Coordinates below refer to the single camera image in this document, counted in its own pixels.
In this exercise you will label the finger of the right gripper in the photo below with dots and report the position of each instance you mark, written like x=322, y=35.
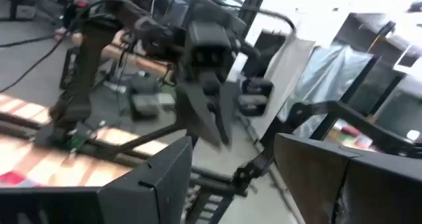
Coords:
x=229, y=112
x=194, y=112

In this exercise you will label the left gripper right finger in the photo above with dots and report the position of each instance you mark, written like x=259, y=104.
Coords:
x=346, y=191

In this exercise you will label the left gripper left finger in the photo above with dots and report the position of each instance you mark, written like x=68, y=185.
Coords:
x=99, y=207

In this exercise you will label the red popcorn bag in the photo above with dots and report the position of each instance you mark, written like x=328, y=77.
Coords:
x=10, y=179

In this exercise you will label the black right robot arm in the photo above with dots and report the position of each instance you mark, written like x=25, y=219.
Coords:
x=85, y=69

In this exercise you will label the translucent plastic sheet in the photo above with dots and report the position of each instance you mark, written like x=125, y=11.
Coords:
x=326, y=75

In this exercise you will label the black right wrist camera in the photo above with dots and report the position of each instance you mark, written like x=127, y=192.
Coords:
x=207, y=46

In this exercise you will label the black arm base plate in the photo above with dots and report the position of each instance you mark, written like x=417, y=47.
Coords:
x=69, y=138

